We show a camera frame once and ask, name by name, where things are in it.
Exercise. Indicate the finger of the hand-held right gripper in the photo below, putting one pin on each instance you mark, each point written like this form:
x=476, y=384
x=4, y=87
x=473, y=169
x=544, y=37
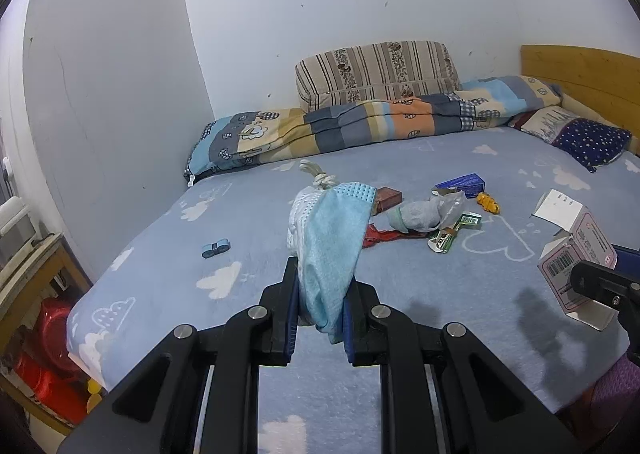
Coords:
x=627, y=256
x=600, y=281

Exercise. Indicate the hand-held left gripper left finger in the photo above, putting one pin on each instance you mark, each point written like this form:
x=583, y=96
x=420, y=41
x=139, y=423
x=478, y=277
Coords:
x=291, y=329

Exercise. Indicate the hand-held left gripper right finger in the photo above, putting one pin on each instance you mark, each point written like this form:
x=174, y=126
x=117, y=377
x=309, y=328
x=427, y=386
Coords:
x=349, y=339

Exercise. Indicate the white and pink box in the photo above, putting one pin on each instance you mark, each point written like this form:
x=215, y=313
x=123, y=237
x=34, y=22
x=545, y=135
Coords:
x=580, y=244

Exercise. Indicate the blue face mask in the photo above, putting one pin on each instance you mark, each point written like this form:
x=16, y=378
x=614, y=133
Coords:
x=330, y=244

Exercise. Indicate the yellow toy robot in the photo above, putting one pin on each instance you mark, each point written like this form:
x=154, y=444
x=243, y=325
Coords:
x=487, y=203

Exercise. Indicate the brown cardboard box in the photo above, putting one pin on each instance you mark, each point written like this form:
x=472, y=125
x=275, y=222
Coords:
x=389, y=198

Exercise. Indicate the red plastic wrapper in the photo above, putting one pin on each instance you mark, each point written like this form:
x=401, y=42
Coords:
x=380, y=236

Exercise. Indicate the small blue clip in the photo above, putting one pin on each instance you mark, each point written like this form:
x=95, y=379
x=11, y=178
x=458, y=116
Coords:
x=215, y=249

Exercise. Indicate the navy star print pillow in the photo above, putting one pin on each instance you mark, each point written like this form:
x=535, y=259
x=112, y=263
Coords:
x=590, y=139

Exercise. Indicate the green snack wrapper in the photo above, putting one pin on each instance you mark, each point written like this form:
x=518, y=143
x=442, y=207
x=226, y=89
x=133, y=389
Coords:
x=470, y=219
x=442, y=238

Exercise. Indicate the grey sock with green cuff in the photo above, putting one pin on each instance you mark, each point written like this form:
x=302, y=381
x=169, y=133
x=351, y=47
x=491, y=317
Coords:
x=420, y=215

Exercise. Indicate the clear plastic bag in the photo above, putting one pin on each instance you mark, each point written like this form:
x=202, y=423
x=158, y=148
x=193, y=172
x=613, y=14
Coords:
x=450, y=206

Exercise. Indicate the blue toothpaste box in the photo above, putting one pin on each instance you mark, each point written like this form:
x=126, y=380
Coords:
x=462, y=182

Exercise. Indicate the wooden headboard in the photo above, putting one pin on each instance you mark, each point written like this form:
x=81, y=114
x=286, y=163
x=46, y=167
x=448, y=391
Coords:
x=590, y=74

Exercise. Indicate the yellow ball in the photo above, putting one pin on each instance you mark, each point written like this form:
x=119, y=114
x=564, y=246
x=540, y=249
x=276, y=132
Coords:
x=94, y=401

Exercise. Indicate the patchwork quilt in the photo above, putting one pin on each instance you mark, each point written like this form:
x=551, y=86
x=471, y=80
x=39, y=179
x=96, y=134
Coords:
x=350, y=124

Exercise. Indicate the red plastic basin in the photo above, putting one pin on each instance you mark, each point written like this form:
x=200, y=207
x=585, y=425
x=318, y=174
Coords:
x=52, y=321
x=50, y=384

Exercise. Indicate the wooden side table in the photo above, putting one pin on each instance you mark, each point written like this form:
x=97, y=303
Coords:
x=45, y=264

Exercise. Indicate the striped beige pillow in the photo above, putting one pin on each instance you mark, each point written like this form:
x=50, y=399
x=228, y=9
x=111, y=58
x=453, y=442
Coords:
x=375, y=69

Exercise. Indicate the white appliance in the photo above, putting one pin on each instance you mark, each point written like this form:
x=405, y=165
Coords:
x=12, y=224

